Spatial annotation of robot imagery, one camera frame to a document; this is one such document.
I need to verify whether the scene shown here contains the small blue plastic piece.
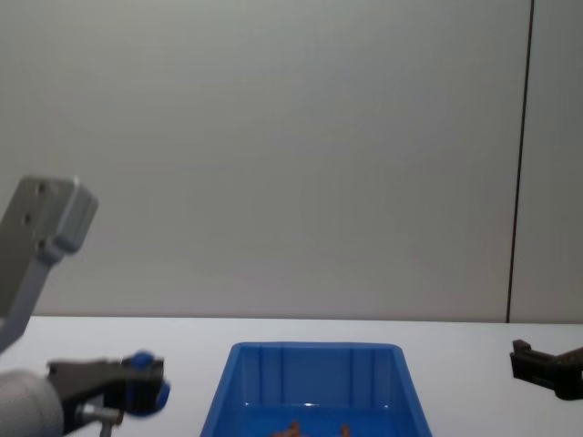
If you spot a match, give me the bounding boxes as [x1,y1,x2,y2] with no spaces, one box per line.
[121,350,172,417]

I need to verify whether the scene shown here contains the blue plastic bin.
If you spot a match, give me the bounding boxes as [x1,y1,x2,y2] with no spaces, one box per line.
[199,341,435,437]

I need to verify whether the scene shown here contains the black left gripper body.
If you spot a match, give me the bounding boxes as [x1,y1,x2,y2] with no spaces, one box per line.
[46,358,127,436]

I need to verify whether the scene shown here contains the silver cable plug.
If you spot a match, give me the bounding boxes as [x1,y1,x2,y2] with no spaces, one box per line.
[74,402,123,437]

